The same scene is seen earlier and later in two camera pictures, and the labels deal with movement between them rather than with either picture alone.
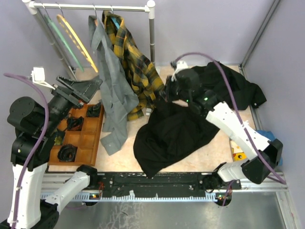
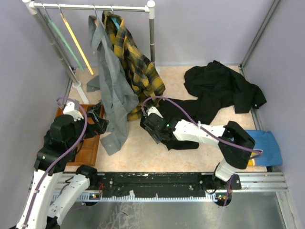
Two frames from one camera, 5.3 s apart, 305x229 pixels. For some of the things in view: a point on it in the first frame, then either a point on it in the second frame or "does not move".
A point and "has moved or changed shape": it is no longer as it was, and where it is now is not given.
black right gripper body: (173, 92) → (156, 136)
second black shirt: (247, 94) does not move
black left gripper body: (59, 107) → (95, 129)
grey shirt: (118, 93) does not move
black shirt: (172, 130) has moved or changed shape
